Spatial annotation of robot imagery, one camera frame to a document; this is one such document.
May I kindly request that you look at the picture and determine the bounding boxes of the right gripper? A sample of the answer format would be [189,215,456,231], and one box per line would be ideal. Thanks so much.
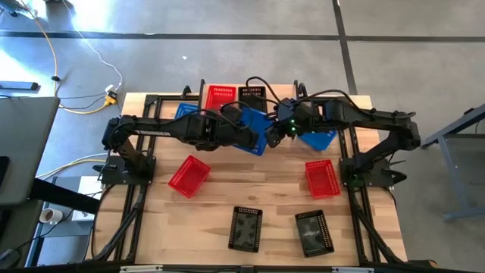
[264,102,323,149]

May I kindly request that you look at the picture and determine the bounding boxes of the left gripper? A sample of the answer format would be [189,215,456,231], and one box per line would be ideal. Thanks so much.
[207,119,264,152]

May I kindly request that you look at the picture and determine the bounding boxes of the black plastic basket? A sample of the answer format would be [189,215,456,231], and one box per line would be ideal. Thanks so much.
[227,206,264,254]
[294,209,336,259]
[237,86,268,114]

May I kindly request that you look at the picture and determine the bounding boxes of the red plastic basket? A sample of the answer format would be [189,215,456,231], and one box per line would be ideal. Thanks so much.
[167,154,212,199]
[305,158,342,200]
[205,85,237,115]

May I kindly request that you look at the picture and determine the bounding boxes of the white box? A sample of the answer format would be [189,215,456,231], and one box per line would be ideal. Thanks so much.
[71,175,104,223]

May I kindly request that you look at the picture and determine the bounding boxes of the black desk leg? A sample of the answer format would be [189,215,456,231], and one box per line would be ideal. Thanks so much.
[30,177,102,215]

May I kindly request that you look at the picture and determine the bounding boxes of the grey desk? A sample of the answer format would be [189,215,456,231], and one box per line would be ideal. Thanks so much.
[0,96,61,208]

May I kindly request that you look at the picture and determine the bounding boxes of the black electronics box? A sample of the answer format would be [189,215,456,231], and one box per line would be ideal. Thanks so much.
[0,80,40,92]

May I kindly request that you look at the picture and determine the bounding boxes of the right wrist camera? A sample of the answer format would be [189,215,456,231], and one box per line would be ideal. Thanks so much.
[276,99,299,121]

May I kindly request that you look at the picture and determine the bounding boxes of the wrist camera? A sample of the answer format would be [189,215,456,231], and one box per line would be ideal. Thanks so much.
[220,102,243,123]
[276,99,299,121]

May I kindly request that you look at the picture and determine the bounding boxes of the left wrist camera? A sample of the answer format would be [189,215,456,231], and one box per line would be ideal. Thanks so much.
[220,102,243,123]

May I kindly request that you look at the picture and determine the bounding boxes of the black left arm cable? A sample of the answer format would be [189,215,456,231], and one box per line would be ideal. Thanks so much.
[176,100,246,124]

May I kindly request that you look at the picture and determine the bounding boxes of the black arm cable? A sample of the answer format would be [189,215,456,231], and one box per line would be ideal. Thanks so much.
[176,100,246,124]
[245,75,374,113]

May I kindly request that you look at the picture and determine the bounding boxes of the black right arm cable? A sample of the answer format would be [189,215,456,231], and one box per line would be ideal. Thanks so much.
[245,75,374,113]

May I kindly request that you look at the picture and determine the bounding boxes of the black metal rig frame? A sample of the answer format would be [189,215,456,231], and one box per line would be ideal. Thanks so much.
[89,93,408,273]

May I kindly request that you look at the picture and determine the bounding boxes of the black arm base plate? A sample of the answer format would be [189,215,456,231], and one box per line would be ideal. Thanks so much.
[339,157,408,190]
[99,155,157,187]

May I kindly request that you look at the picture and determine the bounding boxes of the grey-blue table frame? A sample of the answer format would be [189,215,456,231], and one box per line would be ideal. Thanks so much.
[418,102,485,223]

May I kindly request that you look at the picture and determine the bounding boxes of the white floor cable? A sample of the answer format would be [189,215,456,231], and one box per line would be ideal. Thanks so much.
[70,22,124,92]

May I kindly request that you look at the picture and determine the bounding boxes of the yellow floor cable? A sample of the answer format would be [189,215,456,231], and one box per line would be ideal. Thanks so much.
[20,0,114,115]

